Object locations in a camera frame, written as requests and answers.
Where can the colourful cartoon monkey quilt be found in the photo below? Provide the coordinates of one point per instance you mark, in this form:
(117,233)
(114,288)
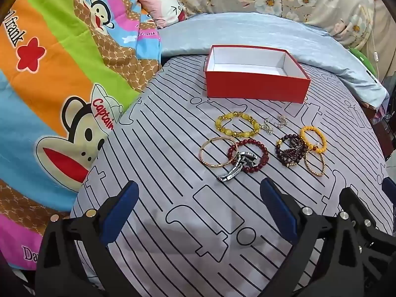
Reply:
(62,68)

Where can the pink cartoon cat pillow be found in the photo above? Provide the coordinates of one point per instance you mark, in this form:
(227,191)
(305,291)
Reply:
(164,7)

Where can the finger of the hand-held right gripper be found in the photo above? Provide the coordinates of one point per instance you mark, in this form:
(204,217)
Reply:
(355,201)
(389,191)

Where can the red cardboard box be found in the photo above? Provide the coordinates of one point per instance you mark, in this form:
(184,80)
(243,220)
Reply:
(256,86)

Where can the green plastic object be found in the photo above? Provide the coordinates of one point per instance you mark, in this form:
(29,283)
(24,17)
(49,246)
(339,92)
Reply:
(363,58)

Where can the silver metal watch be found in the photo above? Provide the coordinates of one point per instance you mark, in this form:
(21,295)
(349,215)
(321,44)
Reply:
(233,170)

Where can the grey striped bed sheet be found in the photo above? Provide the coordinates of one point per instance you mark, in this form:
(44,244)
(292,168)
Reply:
(173,148)

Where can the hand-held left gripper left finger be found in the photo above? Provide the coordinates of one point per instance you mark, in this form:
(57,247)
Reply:
(120,210)

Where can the silver drop earring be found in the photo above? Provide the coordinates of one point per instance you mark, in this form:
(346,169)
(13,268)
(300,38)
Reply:
(282,120)
(266,126)

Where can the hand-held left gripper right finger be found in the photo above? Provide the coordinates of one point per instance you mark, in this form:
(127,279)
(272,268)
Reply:
(278,207)

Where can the dark bedside furniture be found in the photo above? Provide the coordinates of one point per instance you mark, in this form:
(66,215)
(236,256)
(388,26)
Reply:
(382,130)

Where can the light blue satin blanket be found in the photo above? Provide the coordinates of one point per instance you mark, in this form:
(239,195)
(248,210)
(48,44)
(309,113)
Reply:
(247,31)

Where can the gold bangle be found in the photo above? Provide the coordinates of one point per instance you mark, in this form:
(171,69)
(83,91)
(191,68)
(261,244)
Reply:
(201,154)

